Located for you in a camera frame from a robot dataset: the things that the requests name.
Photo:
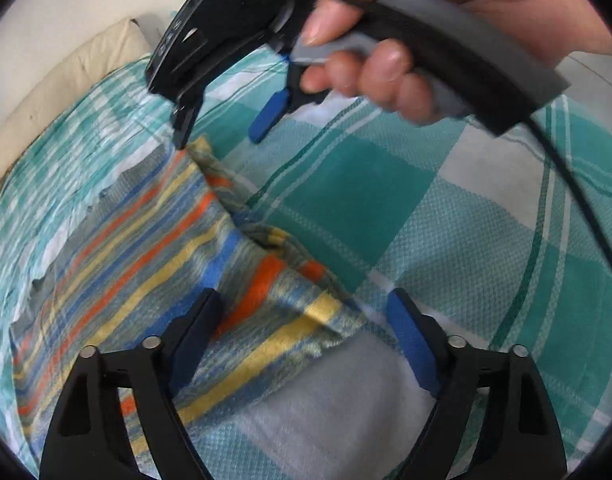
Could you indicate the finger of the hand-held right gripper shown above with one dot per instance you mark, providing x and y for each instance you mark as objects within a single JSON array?
[
  {"x": 268, "y": 112},
  {"x": 186, "y": 122}
]

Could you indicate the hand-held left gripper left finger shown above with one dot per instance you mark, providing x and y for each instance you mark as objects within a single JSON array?
[{"x": 198, "y": 340}]

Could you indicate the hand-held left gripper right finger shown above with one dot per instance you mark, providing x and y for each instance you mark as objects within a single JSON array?
[{"x": 410, "y": 345}]

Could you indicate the striped knit sweater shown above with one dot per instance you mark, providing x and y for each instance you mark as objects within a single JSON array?
[{"x": 136, "y": 270}]

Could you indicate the cream pillow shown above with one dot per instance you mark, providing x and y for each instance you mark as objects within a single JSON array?
[{"x": 61, "y": 90}]

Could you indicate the teal checked bed sheet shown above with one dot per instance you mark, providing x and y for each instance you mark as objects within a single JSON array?
[{"x": 385, "y": 185}]

